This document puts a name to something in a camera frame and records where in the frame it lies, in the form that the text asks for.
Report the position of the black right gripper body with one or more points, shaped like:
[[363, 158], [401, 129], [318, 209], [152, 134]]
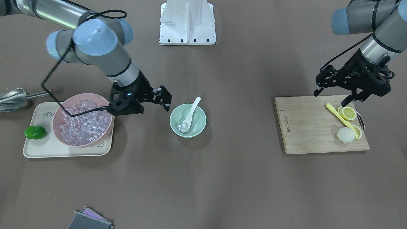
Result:
[[142, 87]]

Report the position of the lemon slices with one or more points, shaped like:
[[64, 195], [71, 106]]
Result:
[[349, 114]]

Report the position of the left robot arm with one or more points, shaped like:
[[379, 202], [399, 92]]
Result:
[[385, 21]]

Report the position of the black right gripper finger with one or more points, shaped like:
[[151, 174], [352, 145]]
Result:
[[162, 97]]

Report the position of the pink bowl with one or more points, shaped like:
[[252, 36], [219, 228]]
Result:
[[78, 104]]

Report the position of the mint green bowl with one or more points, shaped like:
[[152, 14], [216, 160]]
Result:
[[180, 113]]

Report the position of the grey folded cloth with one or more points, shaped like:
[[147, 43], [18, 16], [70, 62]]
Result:
[[87, 218]]

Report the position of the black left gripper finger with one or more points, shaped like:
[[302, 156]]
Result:
[[319, 89], [352, 97]]

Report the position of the yellow plastic knife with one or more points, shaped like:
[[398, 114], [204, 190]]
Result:
[[346, 123]]

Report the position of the clear ice cube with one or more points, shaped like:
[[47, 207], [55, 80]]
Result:
[[183, 128]]

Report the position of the white camera pillar base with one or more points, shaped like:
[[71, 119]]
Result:
[[187, 22]]

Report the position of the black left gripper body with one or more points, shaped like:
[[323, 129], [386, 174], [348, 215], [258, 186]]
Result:
[[356, 66]]

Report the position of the pile of ice cubes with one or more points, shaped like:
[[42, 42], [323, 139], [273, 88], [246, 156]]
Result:
[[86, 128]]

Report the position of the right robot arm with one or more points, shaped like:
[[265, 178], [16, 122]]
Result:
[[98, 39]]

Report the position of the metal ice scoop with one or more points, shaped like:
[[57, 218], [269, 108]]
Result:
[[18, 99]]

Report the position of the wooden cutting board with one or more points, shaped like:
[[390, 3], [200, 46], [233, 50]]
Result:
[[307, 126]]

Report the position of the cream plastic tray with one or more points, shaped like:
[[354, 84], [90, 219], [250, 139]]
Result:
[[50, 146]]

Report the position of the green lime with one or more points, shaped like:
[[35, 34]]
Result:
[[35, 132]]

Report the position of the white ceramic spoon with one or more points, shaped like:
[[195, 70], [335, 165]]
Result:
[[188, 119]]

